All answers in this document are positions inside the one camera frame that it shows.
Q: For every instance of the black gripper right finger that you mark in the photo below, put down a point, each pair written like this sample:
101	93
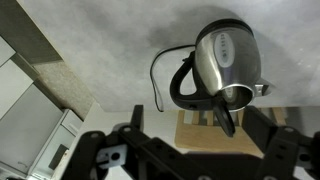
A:
256	123

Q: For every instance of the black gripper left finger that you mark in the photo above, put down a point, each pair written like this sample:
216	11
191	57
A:
137	116

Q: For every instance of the black kettle lid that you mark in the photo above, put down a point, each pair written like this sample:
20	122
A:
225	118

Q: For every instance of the stainless steel electric kettle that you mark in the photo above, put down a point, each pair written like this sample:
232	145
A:
230	66

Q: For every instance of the wooden chair short slats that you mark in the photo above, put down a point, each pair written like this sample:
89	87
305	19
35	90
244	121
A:
200	140

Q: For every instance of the white cabinet panel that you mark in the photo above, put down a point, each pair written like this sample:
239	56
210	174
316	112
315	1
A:
68	133

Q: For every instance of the speckled grey countertop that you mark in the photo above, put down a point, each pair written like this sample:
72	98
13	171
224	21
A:
63	86

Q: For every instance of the black rectangular plate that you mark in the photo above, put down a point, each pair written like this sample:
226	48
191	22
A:
58	156

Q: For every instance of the white door panel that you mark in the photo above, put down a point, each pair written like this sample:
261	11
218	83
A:
26	133

